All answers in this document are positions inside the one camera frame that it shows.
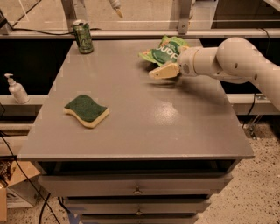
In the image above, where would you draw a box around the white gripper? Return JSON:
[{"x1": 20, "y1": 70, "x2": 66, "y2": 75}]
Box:
[{"x1": 149, "y1": 47, "x2": 200, "y2": 80}]

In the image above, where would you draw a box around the green rice chip bag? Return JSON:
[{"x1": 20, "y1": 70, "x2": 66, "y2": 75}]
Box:
[{"x1": 138, "y1": 35, "x2": 189, "y2": 67}]

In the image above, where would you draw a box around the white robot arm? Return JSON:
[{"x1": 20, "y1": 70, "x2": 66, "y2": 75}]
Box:
[{"x1": 149, "y1": 37, "x2": 280, "y2": 109}]

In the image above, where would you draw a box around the green soda can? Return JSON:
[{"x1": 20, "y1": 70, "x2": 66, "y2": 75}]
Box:
[{"x1": 73, "y1": 19, "x2": 94, "y2": 54}]

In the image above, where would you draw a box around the white hanging tool tip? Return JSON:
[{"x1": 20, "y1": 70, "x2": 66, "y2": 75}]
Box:
[{"x1": 108, "y1": 0, "x2": 123, "y2": 18}]

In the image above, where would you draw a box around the green and yellow sponge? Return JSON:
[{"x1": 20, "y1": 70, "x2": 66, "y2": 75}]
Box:
[{"x1": 63, "y1": 94, "x2": 109, "y2": 129}]

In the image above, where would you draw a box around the grey top drawer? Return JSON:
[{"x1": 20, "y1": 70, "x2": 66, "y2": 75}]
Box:
[{"x1": 38, "y1": 173, "x2": 233, "y2": 197}]

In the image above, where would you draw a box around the grey drawer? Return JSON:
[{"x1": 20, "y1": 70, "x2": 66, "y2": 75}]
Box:
[
  {"x1": 65, "y1": 196, "x2": 210, "y2": 214},
  {"x1": 80, "y1": 214, "x2": 199, "y2": 224},
  {"x1": 38, "y1": 173, "x2": 233, "y2": 197}
]

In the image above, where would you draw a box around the grey middle drawer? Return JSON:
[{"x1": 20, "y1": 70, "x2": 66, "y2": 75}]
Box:
[{"x1": 65, "y1": 196, "x2": 210, "y2": 214}]

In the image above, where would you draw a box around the white pump bottle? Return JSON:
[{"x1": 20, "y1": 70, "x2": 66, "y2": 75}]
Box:
[{"x1": 4, "y1": 73, "x2": 29, "y2": 104}]

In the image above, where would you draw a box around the grey bottom drawer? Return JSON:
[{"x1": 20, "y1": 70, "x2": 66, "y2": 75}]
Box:
[{"x1": 80, "y1": 214, "x2": 199, "y2": 224}]

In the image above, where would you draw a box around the cardboard box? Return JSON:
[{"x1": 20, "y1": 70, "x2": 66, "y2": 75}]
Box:
[{"x1": 0, "y1": 161, "x2": 40, "y2": 221}]

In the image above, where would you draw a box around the grey metal bracket post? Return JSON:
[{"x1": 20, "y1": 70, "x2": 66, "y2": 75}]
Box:
[{"x1": 178, "y1": 0, "x2": 193, "y2": 35}]

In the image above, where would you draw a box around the black cable on shelf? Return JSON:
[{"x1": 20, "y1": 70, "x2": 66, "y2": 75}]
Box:
[{"x1": 11, "y1": 27, "x2": 102, "y2": 37}]

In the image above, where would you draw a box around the black floor cable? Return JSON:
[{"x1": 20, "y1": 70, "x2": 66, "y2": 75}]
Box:
[{"x1": 0, "y1": 132, "x2": 60, "y2": 224}]

